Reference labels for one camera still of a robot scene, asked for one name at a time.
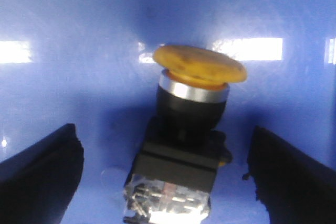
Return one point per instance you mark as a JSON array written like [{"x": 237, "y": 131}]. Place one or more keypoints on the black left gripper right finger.
[{"x": 294, "y": 187}]

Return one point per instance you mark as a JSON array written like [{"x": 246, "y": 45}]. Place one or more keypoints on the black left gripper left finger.
[{"x": 38, "y": 183}]

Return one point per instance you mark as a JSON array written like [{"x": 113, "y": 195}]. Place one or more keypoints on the yellow mushroom push button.
[{"x": 173, "y": 173}]

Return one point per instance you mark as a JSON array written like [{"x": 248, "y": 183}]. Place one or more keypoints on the blue plastic bin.
[{"x": 88, "y": 62}]

